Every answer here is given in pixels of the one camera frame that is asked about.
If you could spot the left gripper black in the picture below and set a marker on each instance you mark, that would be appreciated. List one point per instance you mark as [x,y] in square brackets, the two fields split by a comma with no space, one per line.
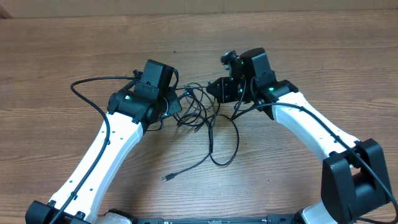
[174,104]

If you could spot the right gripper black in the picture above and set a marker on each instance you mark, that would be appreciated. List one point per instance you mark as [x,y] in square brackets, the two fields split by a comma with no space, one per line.
[222,96]

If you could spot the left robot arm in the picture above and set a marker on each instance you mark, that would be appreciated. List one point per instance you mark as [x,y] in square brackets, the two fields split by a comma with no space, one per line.
[148,98]

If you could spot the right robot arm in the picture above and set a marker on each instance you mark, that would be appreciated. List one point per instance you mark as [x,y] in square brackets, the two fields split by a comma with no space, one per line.
[355,180]

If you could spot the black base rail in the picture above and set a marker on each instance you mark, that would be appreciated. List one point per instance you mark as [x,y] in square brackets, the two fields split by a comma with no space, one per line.
[214,221]

